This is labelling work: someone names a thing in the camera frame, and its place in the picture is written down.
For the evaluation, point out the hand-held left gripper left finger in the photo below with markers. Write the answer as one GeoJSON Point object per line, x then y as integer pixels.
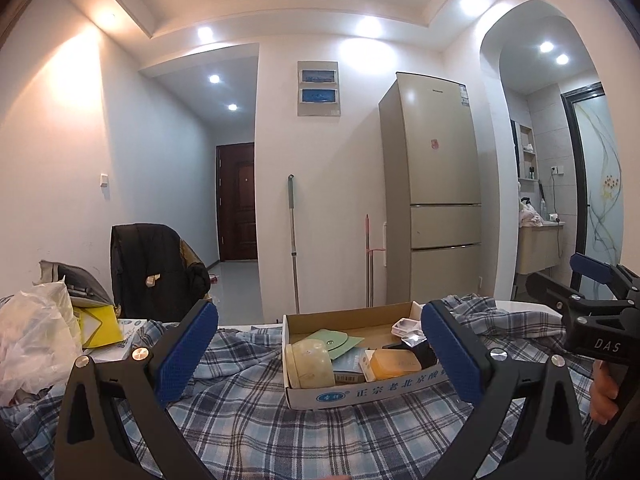
{"type": "Point", "coordinates": [187, 352]}

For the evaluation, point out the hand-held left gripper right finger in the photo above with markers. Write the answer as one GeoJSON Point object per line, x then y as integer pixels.
{"type": "Point", "coordinates": [452, 355]}

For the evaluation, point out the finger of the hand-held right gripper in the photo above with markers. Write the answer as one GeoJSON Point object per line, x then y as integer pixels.
{"type": "Point", "coordinates": [592, 269]}
{"type": "Point", "coordinates": [550, 287]}

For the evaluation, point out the black frame case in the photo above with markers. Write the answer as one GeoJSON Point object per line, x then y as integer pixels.
{"type": "Point", "coordinates": [425, 356]}

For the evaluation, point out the white device battery compartment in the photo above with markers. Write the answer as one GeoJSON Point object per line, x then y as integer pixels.
{"type": "Point", "coordinates": [405, 327]}

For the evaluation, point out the orange plastic soap box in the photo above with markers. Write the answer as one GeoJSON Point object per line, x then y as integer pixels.
{"type": "Point", "coordinates": [395, 364]}

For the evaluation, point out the small blue-grey carton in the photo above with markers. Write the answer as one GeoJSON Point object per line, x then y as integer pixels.
{"type": "Point", "coordinates": [347, 360]}

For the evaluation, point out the shallow cardboard box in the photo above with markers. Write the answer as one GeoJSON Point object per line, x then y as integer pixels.
{"type": "Point", "coordinates": [350, 395]}

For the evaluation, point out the green disc card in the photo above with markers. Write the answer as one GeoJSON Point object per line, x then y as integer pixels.
{"type": "Point", "coordinates": [335, 338]}

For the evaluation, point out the cream round jar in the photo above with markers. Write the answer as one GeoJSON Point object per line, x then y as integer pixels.
{"type": "Point", "coordinates": [310, 365]}

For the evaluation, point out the person's right hand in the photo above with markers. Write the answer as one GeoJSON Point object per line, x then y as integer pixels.
{"type": "Point", "coordinates": [602, 395]}

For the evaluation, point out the beige vanity cabinet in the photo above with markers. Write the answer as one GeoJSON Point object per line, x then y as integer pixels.
{"type": "Point", "coordinates": [539, 247]}

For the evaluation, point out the white flat box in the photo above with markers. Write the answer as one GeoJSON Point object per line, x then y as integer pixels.
{"type": "Point", "coordinates": [132, 330]}

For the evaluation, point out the pink white cloth bundle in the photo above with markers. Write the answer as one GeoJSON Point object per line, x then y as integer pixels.
{"type": "Point", "coordinates": [530, 212]}

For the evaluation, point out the small beige tag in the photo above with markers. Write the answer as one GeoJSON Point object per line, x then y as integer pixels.
{"type": "Point", "coordinates": [152, 280]}

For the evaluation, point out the frosted floral glass door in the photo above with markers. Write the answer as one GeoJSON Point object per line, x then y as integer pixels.
{"type": "Point", "coordinates": [597, 185]}

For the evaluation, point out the yellow carton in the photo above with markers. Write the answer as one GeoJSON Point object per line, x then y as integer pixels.
{"type": "Point", "coordinates": [100, 327]}

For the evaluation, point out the blue plaid shirt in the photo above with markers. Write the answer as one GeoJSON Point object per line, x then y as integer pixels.
{"type": "Point", "coordinates": [250, 425]}

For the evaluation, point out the brown patterned cloth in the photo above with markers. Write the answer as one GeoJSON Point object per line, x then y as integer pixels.
{"type": "Point", "coordinates": [191, 255]}

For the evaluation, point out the black jacket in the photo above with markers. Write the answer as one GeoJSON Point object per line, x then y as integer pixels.
{"type": "Point", "coordinates": [145, 255]}

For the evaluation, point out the grey bag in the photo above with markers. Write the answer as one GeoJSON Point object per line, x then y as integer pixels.
{"type": "Point", "coordinates": [82, 280]}

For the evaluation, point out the beige refrigerator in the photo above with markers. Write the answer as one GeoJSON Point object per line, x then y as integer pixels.
{"type": "Point", "coordinates": [430, 195]}

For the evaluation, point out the white plastic bag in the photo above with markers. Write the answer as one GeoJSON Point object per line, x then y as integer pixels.
{"type": "Point", "coordinates": [35, 340]}

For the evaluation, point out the brown entrance door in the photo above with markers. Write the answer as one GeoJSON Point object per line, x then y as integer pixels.
{"type": "Point", "coordinates": [236, 205]}

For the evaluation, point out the wall niche shelf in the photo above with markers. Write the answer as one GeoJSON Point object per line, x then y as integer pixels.
{"type": "Point", "coordinates": [526, 152]}

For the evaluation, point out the wall electrical panel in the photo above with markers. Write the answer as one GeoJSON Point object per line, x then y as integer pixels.
{"type": "Point", "coordinates": [318, 109]}

